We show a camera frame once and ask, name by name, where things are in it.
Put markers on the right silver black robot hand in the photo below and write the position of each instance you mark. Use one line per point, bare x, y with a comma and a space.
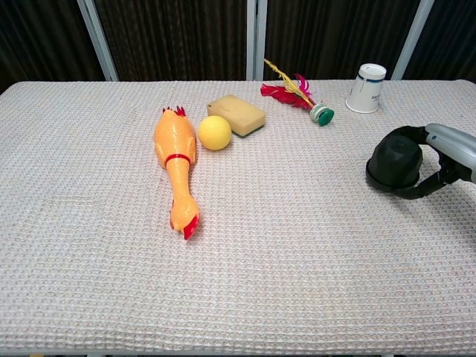
453, 152

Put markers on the black round disc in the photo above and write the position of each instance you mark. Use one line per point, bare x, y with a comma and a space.
394, 160

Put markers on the black round dice tray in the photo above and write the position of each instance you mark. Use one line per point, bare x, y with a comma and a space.
373, 183

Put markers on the white paper cup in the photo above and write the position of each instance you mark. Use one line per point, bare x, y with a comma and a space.
366, 93

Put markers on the dark brown curtain panel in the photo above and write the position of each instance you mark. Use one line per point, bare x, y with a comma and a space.
41, 41
175, 41
334, 37
453, 41

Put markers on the red yellow feather shuttlecock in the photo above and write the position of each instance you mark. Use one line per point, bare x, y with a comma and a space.
288, 96

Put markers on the yellow sponge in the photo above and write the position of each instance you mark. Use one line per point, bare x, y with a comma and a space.
238, 113

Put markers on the yellow ball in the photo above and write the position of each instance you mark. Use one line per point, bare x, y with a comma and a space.
214, 133

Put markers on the beige waffle tablecloth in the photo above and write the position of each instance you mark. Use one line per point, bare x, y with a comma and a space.
223, 241

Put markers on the orange rubber chicken toy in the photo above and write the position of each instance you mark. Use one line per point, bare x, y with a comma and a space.
176, 145

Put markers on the grey metal frame post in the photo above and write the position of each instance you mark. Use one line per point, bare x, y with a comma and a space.
413, 41
256, 41
97, 41

